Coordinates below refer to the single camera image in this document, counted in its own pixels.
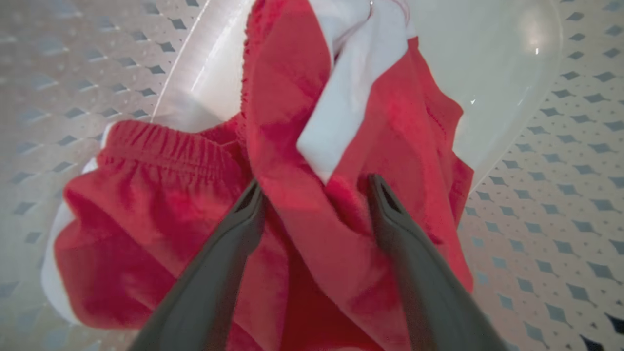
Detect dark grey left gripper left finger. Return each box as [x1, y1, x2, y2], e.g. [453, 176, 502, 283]
[128, 178, 267, 351]

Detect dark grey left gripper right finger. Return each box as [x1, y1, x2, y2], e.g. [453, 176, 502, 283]
[366, 173, 510, 351]

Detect red and white striped jersey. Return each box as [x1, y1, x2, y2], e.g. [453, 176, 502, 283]
[240, 0, 475, 351]

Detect red elastic-waist shorts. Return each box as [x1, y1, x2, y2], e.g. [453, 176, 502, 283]
[41, 119, 293, 351]

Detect white perforated laundry basket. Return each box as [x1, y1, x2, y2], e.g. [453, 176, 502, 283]
[0, 0, 624, 351]

